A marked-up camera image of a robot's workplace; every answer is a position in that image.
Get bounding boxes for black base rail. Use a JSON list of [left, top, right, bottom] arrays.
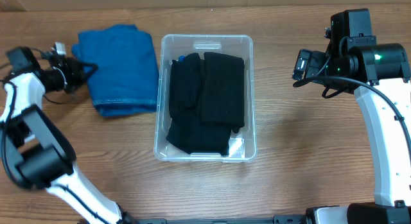
[[136, 214, 305, 224]]

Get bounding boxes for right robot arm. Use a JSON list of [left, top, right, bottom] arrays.
[[292, 9, 410, 223]]

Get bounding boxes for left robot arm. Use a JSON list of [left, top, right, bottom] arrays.
[[1, 42, 135, 224]]

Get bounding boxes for blue denim jeans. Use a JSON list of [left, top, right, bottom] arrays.
[[71, 24, 159, 117]]

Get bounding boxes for clear plastic storage container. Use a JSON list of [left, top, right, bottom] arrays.
[[153, 34, 258, 163]]

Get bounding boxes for black cloth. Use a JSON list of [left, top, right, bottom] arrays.
[[169, 53, 202, 118], [200, 52, 245, 133], [166, 115, 231, 156]]

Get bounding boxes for blue glitter fabric garment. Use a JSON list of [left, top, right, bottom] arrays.
[[178, 56, 186, 62]]

